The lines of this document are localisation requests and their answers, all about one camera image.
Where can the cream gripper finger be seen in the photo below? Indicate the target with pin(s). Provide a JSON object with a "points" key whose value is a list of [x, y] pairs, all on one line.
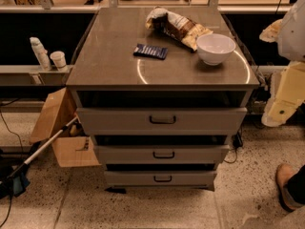
{"points": [[287, 94], [271, 33]]}

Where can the grey top drawer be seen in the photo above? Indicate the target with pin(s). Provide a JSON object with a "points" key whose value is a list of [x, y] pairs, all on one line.
{"points": [[161, 121]]}

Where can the grey drawer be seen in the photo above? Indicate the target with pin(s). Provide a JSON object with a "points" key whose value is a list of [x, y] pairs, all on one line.
{"points": [[161, 121], [152, 178], [161, 154]]}

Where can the grey drawer cabinet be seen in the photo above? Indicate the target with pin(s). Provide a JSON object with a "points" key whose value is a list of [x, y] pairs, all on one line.
{"points": [[108, 75]]}

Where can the grey middle drawer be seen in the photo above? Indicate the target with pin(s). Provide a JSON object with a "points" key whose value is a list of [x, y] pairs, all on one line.
{"points": [[161, 154]]}

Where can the grey bottom drawer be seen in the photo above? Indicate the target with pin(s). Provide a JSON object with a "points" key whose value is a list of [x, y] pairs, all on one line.
{"points": [[152, 178]]}

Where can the white bowl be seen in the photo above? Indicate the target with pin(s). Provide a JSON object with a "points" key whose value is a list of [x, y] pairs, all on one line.
{"points": [[214, 48]]}

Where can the crumpled chip bag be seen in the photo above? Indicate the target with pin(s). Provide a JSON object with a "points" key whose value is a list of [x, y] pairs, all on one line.
{"points": [[176, 26]]}

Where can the brown shoe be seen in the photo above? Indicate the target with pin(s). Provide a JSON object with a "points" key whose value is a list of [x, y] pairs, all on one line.
{"points": [[291, 187]]}

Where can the blue snack packet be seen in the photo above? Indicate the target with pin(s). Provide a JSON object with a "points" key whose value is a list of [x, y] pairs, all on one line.
{"points": [[150, 51]]}

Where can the cardboard box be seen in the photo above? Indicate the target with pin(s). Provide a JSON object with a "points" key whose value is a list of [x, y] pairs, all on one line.
{"points": [[72, 148]]}

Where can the white spray bottle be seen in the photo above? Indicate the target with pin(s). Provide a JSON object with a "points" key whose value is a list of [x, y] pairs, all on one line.
{"points": [[40, 53]]}

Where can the silver pole tool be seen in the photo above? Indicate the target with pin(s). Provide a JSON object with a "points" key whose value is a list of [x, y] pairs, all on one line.
{"points": [[16, 182]]}

